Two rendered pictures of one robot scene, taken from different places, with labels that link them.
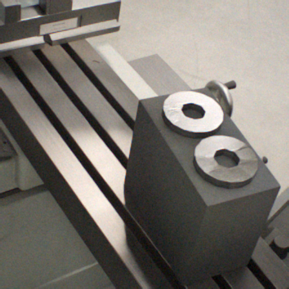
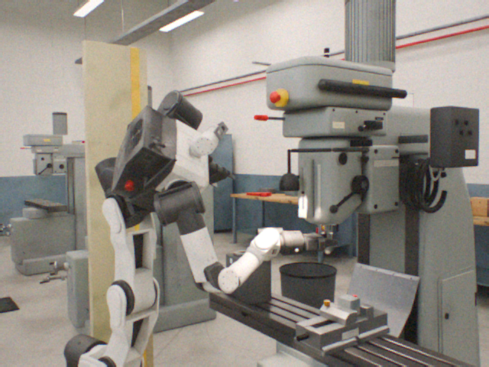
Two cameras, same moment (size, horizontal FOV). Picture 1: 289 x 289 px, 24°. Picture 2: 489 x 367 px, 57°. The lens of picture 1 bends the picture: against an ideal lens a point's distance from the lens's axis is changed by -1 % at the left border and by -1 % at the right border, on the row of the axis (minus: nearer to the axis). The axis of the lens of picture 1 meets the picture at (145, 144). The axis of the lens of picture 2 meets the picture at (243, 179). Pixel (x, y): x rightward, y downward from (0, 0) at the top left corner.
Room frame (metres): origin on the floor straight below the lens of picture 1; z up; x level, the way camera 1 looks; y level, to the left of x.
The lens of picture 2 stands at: (2.77, 0.04, 1.56)
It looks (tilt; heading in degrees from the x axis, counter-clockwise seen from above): 3 degrees down; 184
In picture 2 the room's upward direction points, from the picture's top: 1 degrees counter-clockwise
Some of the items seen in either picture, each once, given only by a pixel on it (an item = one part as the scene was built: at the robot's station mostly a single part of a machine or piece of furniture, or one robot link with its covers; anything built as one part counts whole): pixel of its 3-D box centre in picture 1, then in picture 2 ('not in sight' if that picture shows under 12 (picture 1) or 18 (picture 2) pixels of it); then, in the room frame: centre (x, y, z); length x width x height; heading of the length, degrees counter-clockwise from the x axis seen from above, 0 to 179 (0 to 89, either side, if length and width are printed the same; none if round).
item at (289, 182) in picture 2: not in sight; (289, 181); (1.19, 0.09, 1.47); 0.07 x 0.07 x 0.06
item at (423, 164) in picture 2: not in sight; (415, 183); (1.04, 0.57, 1.45); 0.18 x 0.16 x 0.21; 131
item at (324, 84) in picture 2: not in sight; (364, 89); (1.16, 0.36, 1.79); 0.45 x 0.04 x 0.04; 131
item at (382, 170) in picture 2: not in sight; (361, 177); (0.94, 0.39, 1.47); 0.24 x 0.19 x 0.26; 41
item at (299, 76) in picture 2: not in sight; (329, 89); (1.06, 0.25, 1.81); 0.47 x 0.26 x 0.16; 131
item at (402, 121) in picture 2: not in sight; (405, 131); (0.74, 0.62, 1.66); 0.80 x 0.23 x 0.20; 131
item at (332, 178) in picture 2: not in sight; (328, 180); (1.06, 0.24, 1.47); 0.21 x 0.19 x 0.32; 41
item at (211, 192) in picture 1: (195, 181); (247, 275); (0.71, -0.09, 1.01); 0.22 x 0.12 x 0.20; 33
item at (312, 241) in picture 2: not in sight; (304, 242); (1.09, 0.15, 1.24); 0.13 x 0.12 x 0.10; 16
